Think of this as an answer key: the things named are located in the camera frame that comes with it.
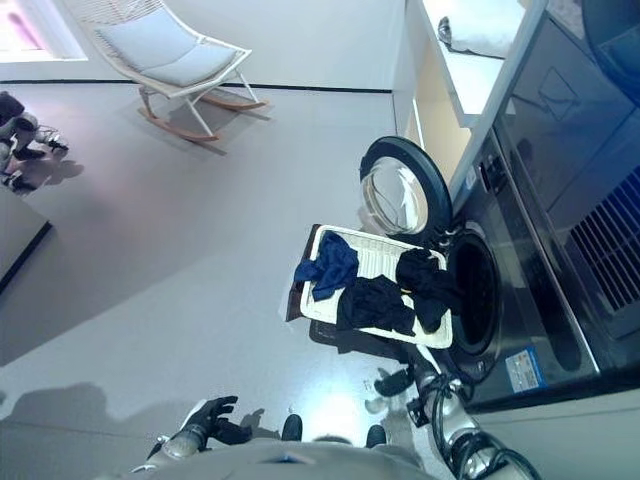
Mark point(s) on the light grey chair cushion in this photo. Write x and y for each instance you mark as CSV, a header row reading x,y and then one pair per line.
x,y
165,50

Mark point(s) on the dark grey dryer with vent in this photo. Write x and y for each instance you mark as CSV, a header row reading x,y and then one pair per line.
x,y
575,150

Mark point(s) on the grey platform with black edge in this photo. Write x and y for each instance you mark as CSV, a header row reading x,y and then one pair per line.
x,y
20,235

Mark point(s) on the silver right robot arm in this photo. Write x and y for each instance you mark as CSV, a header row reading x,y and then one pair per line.
x,y
460,425

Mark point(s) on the white folded cloth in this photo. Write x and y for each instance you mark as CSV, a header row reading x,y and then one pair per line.
x,y
480,35

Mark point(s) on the black garment with yellow tag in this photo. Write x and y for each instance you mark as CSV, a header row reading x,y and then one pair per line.
x,y
425,280

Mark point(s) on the white counter cabinet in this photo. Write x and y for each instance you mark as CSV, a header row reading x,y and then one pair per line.
x,y
460,85

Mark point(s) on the silver black humanoid robot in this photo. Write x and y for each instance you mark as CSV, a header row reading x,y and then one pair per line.
x,y
20,130

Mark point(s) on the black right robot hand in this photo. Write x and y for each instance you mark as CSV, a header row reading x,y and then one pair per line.
x,y
397,382

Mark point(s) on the round glass washing machine door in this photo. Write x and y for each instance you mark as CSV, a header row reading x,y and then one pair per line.
x,y
400,190

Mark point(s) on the white rocking chair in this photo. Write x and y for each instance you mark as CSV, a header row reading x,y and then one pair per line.
x,y
165,92

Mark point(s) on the white appliance enclosure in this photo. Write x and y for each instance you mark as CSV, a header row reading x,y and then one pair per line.
x,y
575,430

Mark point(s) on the silver robot torso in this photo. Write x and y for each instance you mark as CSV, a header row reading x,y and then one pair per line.
x,y
300,462

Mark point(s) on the white wicker laundry basket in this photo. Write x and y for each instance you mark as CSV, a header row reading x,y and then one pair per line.
x,y
375,257

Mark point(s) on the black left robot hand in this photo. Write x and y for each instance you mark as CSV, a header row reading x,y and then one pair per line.
x,y
210,417

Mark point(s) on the blue garment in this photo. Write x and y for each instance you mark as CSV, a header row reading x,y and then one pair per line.
x,y
332,267

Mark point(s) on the lit wall niche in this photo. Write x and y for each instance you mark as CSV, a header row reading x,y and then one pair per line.
x,y
35,25

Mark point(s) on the plain black garment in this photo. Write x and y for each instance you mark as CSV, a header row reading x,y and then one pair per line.
x,y
375,305

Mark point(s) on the dark brown stool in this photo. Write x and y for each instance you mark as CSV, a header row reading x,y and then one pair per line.
x,y
340,342

